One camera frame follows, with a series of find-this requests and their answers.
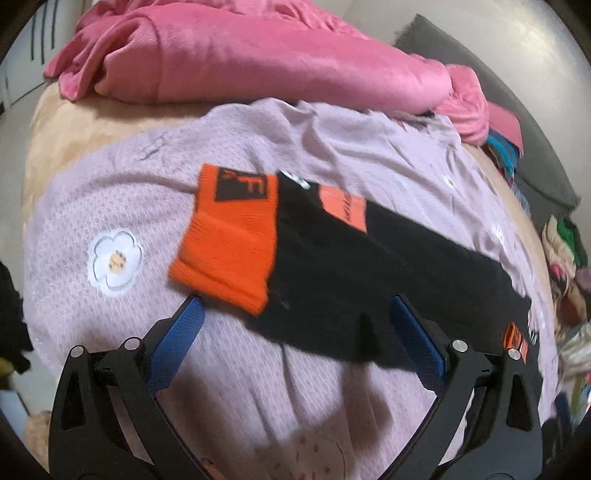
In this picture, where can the colourful striped cloth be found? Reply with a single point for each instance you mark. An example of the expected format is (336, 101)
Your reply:
(501, 152)

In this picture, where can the white wardrobe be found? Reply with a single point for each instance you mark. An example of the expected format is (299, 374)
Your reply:
(27, 46)

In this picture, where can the rose folded cloth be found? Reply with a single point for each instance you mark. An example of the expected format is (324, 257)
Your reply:
(505, 124)

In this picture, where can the orange and black sock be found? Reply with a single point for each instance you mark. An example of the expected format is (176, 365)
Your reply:
(323, 277)

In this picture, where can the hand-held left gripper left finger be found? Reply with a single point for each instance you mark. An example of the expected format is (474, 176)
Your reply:
(178, 339)

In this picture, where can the pink plush blanket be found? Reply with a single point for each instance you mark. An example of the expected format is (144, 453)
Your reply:
(231, 55)

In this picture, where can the lilac strawberry print sheet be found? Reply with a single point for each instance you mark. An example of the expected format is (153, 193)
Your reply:
(138, 184)

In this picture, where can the dark cloth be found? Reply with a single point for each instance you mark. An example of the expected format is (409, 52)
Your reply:
(11, 314)

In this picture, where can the pile of folded clothes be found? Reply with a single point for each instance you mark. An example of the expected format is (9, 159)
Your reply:
(564, 258)

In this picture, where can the beige bed mattress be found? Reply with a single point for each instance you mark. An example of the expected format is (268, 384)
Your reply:
(69, 124)

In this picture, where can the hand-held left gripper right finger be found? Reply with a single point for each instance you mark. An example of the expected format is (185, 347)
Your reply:
(418, 344)

